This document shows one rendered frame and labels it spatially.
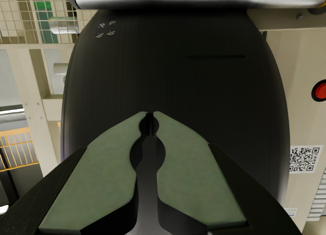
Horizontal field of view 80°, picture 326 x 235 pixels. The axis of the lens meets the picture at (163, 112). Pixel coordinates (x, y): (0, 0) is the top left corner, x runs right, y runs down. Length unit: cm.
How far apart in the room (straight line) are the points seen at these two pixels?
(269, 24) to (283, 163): 31
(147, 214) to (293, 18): 38
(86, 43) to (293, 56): 36
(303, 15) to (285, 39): 8
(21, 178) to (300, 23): 1138
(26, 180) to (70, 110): 1129
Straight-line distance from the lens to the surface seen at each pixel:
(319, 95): 49
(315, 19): 39
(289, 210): 64
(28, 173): 1129
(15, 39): 103
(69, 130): 25
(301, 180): 59
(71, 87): 27
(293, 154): 53
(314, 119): 51
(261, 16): 53
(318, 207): 71
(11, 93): 980
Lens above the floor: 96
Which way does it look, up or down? 22 degrees up
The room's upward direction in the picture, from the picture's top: 179 degrees clockwise
